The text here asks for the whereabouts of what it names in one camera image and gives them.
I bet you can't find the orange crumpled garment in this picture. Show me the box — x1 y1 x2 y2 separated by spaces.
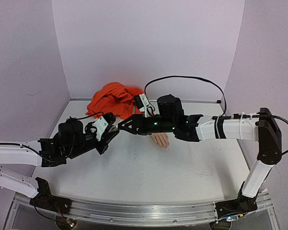
86 82 144 119

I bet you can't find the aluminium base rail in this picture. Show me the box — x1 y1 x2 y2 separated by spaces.
4 193 279 230

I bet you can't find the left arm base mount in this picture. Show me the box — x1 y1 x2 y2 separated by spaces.
29 177 72 214

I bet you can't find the mannequin hand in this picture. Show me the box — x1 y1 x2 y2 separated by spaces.
151 133 170 150

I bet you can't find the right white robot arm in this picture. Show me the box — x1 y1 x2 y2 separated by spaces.
118 94 282 198

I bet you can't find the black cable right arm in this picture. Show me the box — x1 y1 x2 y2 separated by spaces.
144 75 228 118

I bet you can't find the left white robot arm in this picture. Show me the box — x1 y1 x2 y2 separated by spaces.
0 113 119 209

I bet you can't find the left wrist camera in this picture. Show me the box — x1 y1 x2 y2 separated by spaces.
93 115 110 141

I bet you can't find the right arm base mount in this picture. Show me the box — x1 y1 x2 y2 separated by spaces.
215 183 258 219

